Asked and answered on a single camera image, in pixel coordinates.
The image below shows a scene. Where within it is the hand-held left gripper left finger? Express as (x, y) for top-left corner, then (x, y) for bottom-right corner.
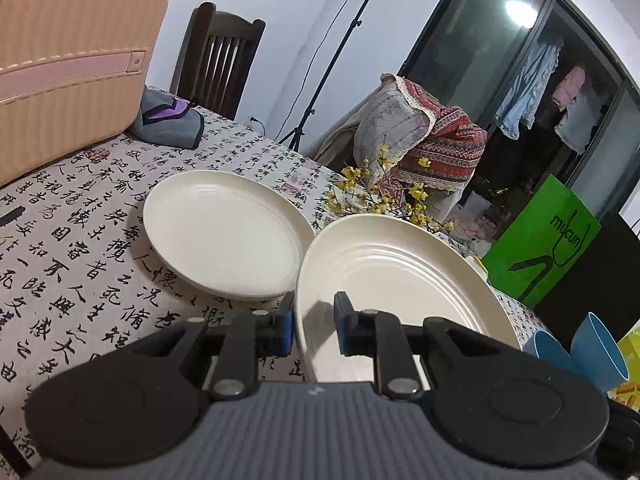
(127, 291), (296, 402)

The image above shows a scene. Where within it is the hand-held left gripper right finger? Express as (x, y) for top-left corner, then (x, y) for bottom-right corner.
(334, 291), (506, 402)

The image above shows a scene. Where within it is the cream round plate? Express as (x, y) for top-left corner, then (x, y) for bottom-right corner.
(295, 214), (523, 391)
(143, 170), (316, 302)

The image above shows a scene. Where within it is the blue bowl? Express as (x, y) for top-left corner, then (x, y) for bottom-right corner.
(532, 330), (581, 361)
(570, 312), (631, 393)

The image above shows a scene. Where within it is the yellow flower branch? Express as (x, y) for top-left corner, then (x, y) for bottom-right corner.
(325, 145), (456, 233)

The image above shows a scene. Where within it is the red patterned blanket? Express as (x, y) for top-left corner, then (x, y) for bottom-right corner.
(380, 74), (488, 192)

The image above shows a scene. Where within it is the grey lace-trimmed cloth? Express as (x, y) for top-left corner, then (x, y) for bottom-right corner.
(315, 74), (437, 163)

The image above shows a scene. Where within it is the green paper bag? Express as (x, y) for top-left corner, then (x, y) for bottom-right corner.
(481, 174), (602, 309)

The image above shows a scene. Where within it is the grey and purple pouch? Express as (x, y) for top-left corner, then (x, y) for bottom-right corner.
(125, 85), (203, 150)

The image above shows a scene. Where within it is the black paper bag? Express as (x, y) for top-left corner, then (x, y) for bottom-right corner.
(522, 212), (640, 361)

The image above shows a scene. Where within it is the dark wooden chair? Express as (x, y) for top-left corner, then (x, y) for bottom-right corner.
(170, 1), (267, 121)

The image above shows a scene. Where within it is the black studio light stand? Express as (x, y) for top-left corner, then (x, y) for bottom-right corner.
(277, 0), (396, 151)

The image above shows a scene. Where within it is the yellow-green snack box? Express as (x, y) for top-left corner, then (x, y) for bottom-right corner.
(616, 327), (640, 401)

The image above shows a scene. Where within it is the hanging light blue shirt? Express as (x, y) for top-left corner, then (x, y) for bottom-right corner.
(495, 37), (563, 141)

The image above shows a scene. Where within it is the dark sliding glass door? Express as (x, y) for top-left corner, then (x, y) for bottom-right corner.
(400, 0), (640, 221)

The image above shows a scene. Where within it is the hanging white garment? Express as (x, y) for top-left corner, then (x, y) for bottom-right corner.
(555, 77), (608, 155)

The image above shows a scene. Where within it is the hanging pink garment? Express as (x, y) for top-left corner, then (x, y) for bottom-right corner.
(552, 65), (587, 108)

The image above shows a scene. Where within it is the pink ribbed suitcase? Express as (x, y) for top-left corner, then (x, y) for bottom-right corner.
(0, 0), (169, 188)

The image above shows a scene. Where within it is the black lamp cable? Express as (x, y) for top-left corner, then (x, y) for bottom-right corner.
(249, 0), (372, 128)

